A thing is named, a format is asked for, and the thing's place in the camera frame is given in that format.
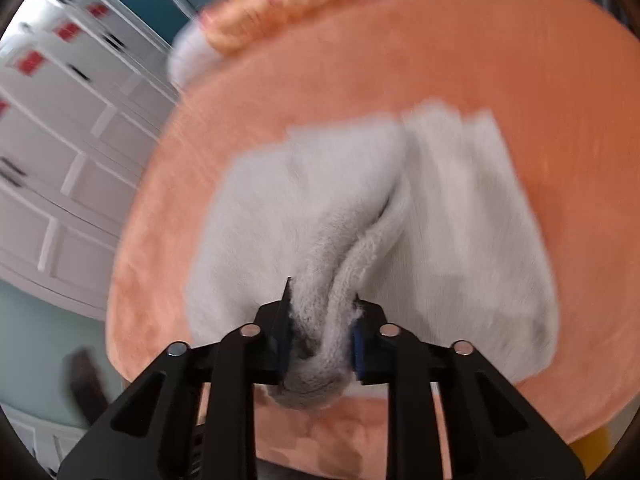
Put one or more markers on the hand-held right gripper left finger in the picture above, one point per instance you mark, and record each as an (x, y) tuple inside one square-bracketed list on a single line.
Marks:
[(286, 345)]

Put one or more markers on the white panelled wardrobe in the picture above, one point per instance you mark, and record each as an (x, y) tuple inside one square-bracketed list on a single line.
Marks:
[(75, 135)]

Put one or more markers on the yellow cloth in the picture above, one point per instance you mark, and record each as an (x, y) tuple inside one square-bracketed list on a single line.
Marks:
[(592, 452)]

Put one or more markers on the orange plush blanket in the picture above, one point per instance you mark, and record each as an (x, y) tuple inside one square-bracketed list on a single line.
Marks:
[(500, 50)]

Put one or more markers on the cream sweater with black hearts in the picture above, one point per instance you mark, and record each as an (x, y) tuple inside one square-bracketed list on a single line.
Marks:
[(300, 210)]

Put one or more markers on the white quilt with orange satin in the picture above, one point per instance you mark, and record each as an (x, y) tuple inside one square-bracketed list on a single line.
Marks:
[(280, 0)]

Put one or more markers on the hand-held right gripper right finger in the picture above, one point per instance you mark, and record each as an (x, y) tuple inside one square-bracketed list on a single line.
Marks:
[(357, 352)]

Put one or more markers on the white low cabinet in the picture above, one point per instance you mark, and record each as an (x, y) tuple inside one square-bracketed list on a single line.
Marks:
[(35, 440)]

